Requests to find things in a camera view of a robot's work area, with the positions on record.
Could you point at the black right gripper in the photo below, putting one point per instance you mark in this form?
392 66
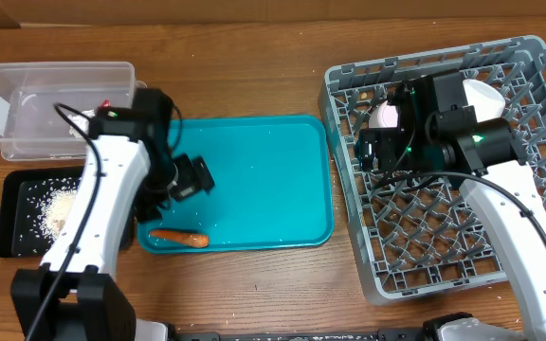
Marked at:
391 146

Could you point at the pink bowl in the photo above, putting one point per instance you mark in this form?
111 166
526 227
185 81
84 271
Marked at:
383 116

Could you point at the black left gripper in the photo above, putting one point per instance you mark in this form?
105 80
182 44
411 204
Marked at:
194 177

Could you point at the pale green bowl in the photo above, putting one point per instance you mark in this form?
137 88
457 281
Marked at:
486 100

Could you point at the orange carrot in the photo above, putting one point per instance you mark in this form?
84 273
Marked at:
190 239

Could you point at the black plastic tray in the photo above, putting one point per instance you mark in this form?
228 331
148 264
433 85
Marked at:
15 240

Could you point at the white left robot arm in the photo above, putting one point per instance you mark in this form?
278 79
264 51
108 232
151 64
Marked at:
129 174

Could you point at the grey dishwasher rack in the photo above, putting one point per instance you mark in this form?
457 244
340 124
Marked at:
408 241

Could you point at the white tissue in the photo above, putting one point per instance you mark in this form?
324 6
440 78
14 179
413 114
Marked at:
81 121

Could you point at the clear plastic waste bin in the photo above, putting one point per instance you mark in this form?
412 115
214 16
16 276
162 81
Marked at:
30 128

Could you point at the pile of rice grains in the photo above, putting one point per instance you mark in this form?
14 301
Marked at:
57 208

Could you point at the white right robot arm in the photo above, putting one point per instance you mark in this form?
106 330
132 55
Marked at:
441 131

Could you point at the teal serving tray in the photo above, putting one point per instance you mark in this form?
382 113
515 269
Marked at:
272 186

